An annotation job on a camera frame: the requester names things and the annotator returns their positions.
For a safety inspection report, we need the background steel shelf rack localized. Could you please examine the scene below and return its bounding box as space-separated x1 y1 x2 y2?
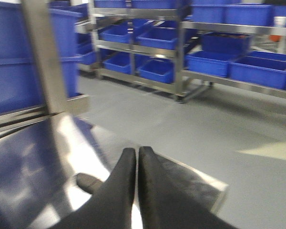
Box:
78 0 199 103

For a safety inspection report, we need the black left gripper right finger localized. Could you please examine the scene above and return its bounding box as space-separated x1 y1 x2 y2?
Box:
138 146 234 229

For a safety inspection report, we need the right blue plastic bin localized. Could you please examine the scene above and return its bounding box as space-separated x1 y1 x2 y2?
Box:
0 2 82 113

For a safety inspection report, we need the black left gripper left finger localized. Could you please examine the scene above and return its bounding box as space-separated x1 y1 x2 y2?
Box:
54 148 136 229

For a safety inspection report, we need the right background steel shelf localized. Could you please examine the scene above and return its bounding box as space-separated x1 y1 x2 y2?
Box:
175 0 286 101

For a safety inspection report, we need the stainless steel rack frame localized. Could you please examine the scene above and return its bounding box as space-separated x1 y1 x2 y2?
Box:
0 0 90 132

